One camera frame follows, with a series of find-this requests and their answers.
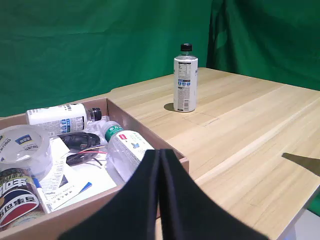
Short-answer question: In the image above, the brown cardboard box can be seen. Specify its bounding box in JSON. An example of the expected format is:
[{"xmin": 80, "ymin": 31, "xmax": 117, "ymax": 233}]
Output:
[{"xmin": 0, "ymin": 97, "xmax": 190, "ymax": 240}]

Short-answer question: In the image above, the clear plastic bag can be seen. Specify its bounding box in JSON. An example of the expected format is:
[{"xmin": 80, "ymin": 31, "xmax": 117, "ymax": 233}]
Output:
[{"xmin": 86, "ymin": 114, "xmax": 111, "ymax": 145}]

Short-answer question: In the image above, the large green backdrop cloth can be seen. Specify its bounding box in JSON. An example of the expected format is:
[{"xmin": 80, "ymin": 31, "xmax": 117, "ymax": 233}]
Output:
[{"xmin": 0, "ymin": 0, "xmax": 213, "ymax": 118}]

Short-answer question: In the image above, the black coiled cable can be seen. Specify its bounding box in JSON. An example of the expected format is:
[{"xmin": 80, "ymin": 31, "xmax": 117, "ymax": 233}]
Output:
[{"xmin": 56, "ymin": 132, "xmax": 102, "ymax": 153}]

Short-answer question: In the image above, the clear water bottle green cap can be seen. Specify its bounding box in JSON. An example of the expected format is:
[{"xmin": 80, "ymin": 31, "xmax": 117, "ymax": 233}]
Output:
[{"xmin": 101, "ymin": 120, "xmax": 156, "ymax": 183}]

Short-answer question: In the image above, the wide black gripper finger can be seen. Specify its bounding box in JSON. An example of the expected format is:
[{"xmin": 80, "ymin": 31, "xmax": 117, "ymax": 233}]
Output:
[
  {"xmin": 58, "ymin": 149, "xmax": 161, "ymax": 240},
  {"xmin": 159, "ymin": 148, "xmax": 270, "ymax": 240}
]

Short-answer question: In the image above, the white table leg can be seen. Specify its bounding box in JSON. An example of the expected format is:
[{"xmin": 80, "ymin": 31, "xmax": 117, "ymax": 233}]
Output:
[{"xmin": 276, "ymin": 219, "xmax": 298, "ymax": 240}]

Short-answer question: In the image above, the white bottle with black cap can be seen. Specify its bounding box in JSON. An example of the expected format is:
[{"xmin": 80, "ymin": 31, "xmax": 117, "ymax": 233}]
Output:
[
  {"xmin": 173, "ymin": 43, "xmax": 199, "ymax": 113},
  {"xmin": 25, "ymin": 102, "xmax": 103, "ymax": 136}
]

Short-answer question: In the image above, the printed white leaflet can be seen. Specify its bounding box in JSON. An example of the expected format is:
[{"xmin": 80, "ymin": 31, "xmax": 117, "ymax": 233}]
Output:
[{"xmin": 39, "ymin": 156, "xmax": 92, "ymax": 209}]

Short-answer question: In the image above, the white marker with blue cap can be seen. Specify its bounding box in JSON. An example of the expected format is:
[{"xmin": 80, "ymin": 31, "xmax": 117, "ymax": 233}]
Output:
[{"xmin": 31, "ymin": 176, "xmax": 52, "ymax": 214}]

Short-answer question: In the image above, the black cable bundle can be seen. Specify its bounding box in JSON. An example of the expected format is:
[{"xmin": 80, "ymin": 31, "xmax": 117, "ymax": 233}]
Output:
[{"xmin": 65, "ymin": 144, "xmax": 109, "ymax": 170}]

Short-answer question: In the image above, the white paper sheet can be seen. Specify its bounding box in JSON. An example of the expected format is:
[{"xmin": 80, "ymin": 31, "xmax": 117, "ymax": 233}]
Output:
[{"xmin": 39, "ymin": 136, "xmax": 118, "ymax": 211}]

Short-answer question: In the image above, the clear adhesive tape roll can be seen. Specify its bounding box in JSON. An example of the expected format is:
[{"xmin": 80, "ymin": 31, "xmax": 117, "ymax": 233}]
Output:
[{"xmin": 0, "ymin": 124, "xmax": 53, "ymax": 177}]

